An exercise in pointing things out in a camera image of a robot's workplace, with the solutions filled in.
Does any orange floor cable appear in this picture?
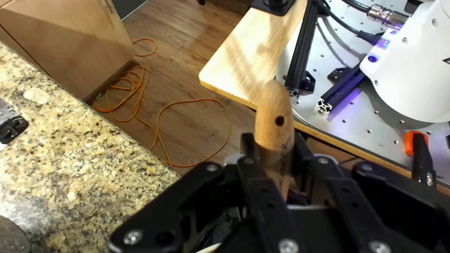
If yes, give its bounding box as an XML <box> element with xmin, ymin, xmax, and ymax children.
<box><xmin>92</xmin><ymin>37</ymin><xmax>233</xmax><ymax>170</ymax></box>

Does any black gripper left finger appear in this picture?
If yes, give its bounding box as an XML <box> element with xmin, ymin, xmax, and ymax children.
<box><xmin>108</xmin><ymin>132</ymin><xmax>300</xmax><ymax>253</ymax></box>

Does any light wooden cabinet box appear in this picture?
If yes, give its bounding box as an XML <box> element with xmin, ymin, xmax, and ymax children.
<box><xmin>0</xmin><ymin>0</ymin><xmax>137</xmax><ymax>103</ymax></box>

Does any wooden spoon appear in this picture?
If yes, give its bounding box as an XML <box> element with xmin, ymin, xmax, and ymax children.
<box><xmin>251</xmin><ymin>79</ymin><xmax>296</xmax><ymax>198</ymax></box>

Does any large orange black clamp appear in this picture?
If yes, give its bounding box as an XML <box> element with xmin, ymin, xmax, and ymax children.
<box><xmin>403</xmin><ymin>130</ymin><xmax>438</xmax><ymax>189</ymax></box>

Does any short aluminium extrusion piece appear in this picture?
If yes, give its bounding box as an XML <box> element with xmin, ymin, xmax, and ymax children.
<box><xmin>314</xmin><ymin>69</ymin><xmax>368</xmax><ymax>115</ymax></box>

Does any small black countertop device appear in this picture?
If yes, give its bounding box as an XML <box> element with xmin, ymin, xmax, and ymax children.
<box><xmin>0</xmin><ymin>97</ymin><xmax>29</xmax><ymax>145</ymax></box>

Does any black aluminium extrusion post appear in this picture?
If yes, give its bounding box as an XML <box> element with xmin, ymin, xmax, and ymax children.
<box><xmin>283</xmin><ymin>0</ymin><xmax>320</xmax><ymax>96</ymax></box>

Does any aluminium base plate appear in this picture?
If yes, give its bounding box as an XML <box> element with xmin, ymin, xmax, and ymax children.
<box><xmin>275</xmin><ymin>0</ymin><xmax>450</xmax><ymax>176</ymax></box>

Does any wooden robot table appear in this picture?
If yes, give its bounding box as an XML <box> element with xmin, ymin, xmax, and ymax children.
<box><xmin>196</xmin><ymin>0</ymin><xmax>450</xmax><ymax>190</ymax></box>

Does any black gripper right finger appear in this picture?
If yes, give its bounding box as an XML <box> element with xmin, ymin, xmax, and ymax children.
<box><xmin>292</xmin><ymin>134</ymin><xmax>450</xmax><ymax>253</ymax></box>

